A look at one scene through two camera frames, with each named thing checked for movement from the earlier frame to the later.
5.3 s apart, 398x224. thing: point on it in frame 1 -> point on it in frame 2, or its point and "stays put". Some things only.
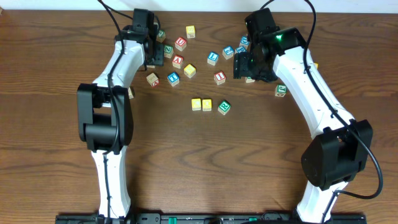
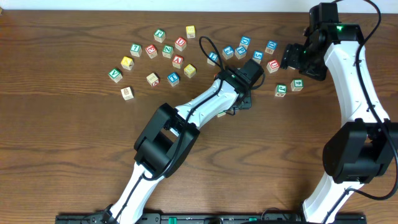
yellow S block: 190,30 stays put
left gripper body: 158,53 -> 245,102
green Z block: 168,51 stays put
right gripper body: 241,66 -> 289,56
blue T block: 173,78 stays put
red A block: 177,61 stays put
